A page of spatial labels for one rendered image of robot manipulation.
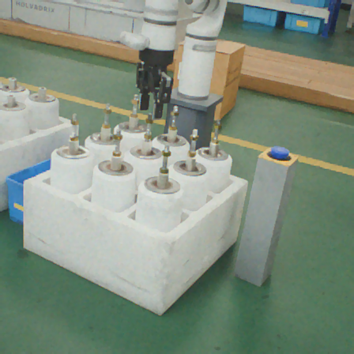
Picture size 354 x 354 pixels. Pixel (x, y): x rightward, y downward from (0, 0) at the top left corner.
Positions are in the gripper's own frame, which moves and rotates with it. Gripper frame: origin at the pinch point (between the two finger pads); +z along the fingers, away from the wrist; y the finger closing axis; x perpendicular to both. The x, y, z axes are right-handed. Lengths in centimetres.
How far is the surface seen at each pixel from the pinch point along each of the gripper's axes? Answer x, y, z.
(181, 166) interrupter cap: -4.7, -8.8, 10.6
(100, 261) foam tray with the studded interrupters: 14.7, -13.0, 29.5
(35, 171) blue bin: 18.8, 26.4, 25.5
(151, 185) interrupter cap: 6.2, -16.0, 10.6
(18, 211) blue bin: 25.2, 17.6, 32.2
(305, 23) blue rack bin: -326, 310, 26
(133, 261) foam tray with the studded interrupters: 10.5, -19.9, 25.6
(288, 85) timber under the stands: -138, 109, 29
